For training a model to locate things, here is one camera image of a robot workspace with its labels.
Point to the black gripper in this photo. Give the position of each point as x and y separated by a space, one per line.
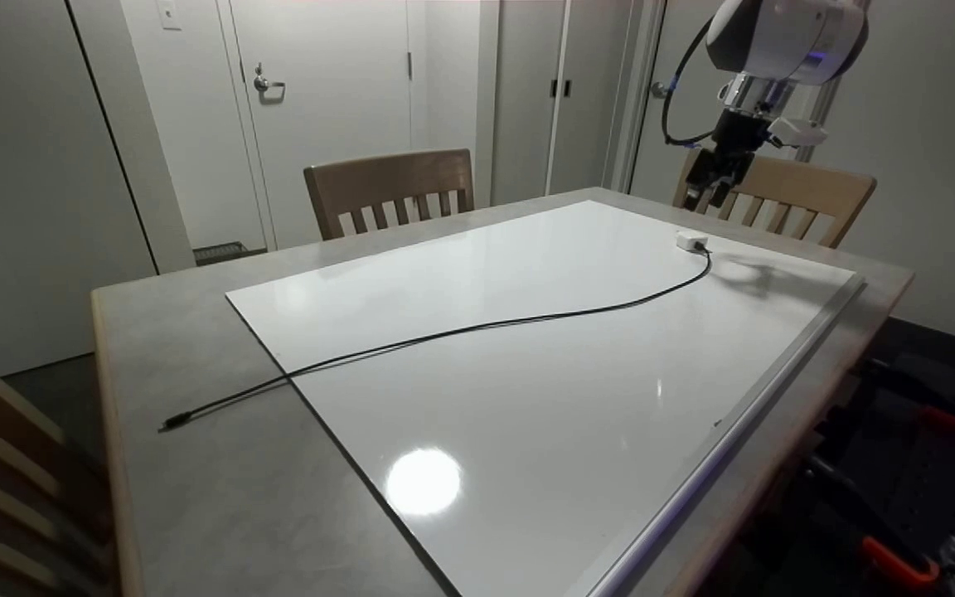
743 135

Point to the white door with round knob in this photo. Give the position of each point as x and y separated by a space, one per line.
691 94

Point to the silver round door knob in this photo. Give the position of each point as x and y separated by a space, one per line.
659 91

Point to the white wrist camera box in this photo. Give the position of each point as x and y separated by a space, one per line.
801 135

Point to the white whiteboard with metal rail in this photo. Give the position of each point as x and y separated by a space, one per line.
554 420

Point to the white wall switch plate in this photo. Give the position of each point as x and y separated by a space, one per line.
171 17

